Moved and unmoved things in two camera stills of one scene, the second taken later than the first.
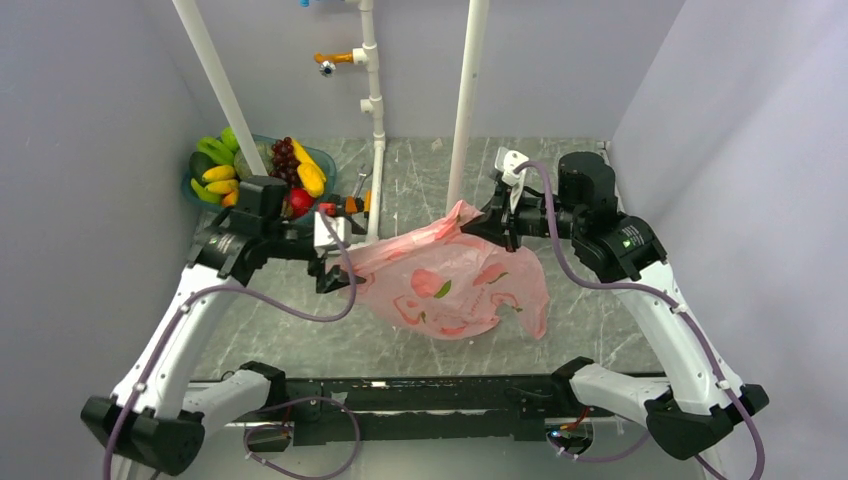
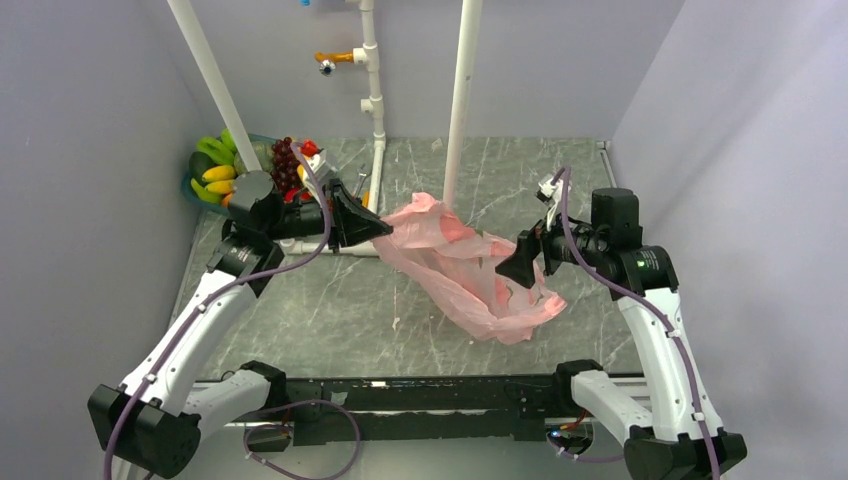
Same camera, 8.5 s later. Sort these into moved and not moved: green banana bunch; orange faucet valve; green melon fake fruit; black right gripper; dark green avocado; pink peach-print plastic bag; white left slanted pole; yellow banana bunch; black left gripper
Moved: black right gripper; pink peach-print plastic bag; black left gripper
Not moved: dark green avocado; orange faucet valve; green melon fake fruit; yellow banana bunch; green banana bunch; white left slanted pole
